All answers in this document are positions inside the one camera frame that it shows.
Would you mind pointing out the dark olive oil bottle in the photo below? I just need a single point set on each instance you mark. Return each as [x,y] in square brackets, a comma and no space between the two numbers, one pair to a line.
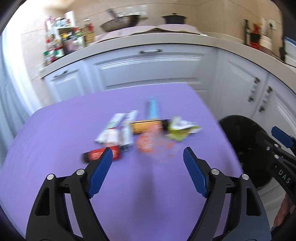
[246,33]

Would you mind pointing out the yellow label dark bottle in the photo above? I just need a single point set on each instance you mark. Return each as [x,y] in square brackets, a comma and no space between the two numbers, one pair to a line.
[142,126]

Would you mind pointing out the light grey curtain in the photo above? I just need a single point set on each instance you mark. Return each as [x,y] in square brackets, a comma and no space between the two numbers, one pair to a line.
[13,114]

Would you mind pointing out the corner cabinet handle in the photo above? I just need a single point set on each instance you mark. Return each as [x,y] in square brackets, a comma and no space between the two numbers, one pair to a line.
[266,97]
[254,89]

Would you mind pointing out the black lidded pot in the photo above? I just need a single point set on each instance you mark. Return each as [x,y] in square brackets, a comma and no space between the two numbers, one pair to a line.
[174,18]

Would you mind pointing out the white green lettered tube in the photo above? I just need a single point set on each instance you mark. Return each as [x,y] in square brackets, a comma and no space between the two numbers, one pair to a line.
[113,123]

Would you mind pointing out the white spice rack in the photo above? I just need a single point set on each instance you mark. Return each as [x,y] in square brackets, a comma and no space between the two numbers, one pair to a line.
[62,41]

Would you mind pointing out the corner cabinet left handle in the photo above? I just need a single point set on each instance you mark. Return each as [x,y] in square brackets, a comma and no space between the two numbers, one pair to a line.
[254,89]

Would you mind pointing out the silver white torn wrapper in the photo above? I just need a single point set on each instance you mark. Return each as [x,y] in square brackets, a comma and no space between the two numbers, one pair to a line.
[126,132]

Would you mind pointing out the white lidded jar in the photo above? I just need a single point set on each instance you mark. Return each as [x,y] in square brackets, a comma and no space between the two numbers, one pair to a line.
[265,43]

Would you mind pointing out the pink cloth on stove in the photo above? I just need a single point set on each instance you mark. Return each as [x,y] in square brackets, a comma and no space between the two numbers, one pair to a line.
[164,28]

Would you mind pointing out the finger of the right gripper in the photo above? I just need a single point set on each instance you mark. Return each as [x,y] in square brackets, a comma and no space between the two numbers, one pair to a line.
[287,140]
[273,145]

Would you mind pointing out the yellow green white pouch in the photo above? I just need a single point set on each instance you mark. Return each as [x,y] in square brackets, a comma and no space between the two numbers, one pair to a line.
[179,129]

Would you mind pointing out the small cabinet handle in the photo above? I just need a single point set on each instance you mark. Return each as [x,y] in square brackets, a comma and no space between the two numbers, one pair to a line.
[62,73]

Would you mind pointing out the clear pink plastic wrapper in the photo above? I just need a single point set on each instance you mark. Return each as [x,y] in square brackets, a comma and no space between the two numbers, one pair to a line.
[154,145]

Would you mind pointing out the small red bottle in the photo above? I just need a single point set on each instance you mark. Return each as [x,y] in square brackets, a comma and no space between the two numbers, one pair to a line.
[95,154]

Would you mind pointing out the red black container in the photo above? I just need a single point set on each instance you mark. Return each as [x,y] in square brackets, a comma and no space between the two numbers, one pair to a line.
[255,37]

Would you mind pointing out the wall socket with plug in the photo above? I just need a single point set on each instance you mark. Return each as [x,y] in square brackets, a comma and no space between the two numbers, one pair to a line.
[271,24]

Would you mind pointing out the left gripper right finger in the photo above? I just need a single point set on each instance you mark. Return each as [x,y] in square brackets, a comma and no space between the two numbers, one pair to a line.
[233,209]

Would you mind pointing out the drawer handle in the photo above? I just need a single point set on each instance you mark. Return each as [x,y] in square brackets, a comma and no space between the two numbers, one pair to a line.
[150,51]

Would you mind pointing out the person right hand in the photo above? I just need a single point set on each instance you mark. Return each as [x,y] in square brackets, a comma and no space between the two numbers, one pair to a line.
[286,207]

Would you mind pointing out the paper towel roll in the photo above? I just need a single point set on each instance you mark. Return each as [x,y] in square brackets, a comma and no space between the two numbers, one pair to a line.
[71,17]

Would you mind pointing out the purple tablecloth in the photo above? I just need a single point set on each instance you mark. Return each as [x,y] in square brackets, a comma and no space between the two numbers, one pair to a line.
[144,197]

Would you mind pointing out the cooking oil bottle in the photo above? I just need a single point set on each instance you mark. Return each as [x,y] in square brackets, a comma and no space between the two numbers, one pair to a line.
[88,31]

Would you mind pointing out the stacked white containers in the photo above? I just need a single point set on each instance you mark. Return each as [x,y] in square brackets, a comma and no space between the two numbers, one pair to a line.
[290,51]

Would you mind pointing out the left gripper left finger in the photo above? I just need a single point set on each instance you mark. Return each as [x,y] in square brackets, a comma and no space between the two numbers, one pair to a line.
[62,209]

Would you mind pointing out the black lined trash bin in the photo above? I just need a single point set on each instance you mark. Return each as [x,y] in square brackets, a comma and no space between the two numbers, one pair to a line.
[241,133]

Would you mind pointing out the corner cabinet right handle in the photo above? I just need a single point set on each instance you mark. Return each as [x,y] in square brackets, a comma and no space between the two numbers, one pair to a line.
[266,97]

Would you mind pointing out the light blue sachet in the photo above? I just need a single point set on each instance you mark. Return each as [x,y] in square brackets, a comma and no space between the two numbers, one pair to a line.
[152,109]

